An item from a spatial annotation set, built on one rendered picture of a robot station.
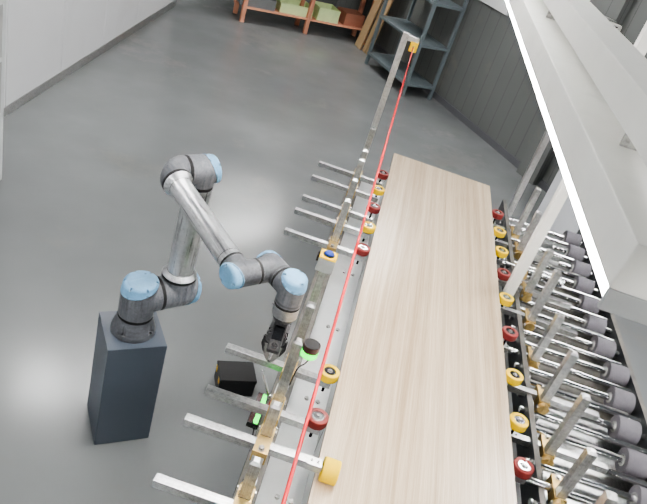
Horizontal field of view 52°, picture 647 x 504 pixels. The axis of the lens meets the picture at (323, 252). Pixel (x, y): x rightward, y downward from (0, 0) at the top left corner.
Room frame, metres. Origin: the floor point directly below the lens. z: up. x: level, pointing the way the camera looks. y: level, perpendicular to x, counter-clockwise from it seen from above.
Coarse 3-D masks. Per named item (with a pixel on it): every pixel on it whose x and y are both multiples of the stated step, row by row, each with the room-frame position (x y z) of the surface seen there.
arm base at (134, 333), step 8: (112, 320) 2.15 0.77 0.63; (120, 320) 2.11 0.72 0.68; (152, 320) 2.19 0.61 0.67; (112, 328) 2.11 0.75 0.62; (120, 328) 2.10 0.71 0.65; (128, 328) 2.10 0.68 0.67; (136, 328) 2.11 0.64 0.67; (144, 328) 2.13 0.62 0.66; (152, 328) 2.17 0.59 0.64; (120, 336) 2.08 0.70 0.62; (128, 336) 2.09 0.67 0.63; (136, 336) 2.10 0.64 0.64; (144, 336) 2.12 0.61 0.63; (152, 336) 2.17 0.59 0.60
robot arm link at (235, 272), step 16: (176, 160) 2.20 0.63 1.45; (160, 176) 2.14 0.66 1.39; (176, 176) 2.12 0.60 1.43; (176, 192) 2.07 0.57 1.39; (192, 192) 2.07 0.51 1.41; (192, 208) 2.00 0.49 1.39; (208, 208) 2.02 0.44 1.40; (192, 224) 1.97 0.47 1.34; (208, 224) 1.94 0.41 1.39; (208, 240) 1.89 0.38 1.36; (224, 240) 1.89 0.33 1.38; (224, 256) 1.83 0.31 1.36; (240, 256) 1.84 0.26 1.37; (224, 272) 1.78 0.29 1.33; (240, 272) 1.77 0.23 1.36; (256, 272) 1.81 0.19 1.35
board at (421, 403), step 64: (384, 192) 3.71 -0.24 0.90; (448, 192) 4.02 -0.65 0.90; (384, 256) 2.96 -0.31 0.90; (448, 256) 3.19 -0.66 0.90; (384, 320) 2.42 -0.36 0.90; (448, 320) 2.59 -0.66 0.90; (384, 384) 2.01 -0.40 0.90; (448, 384) 2.14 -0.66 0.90; (384, 448) 1.69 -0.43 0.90; (448, 448) 1.79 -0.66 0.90
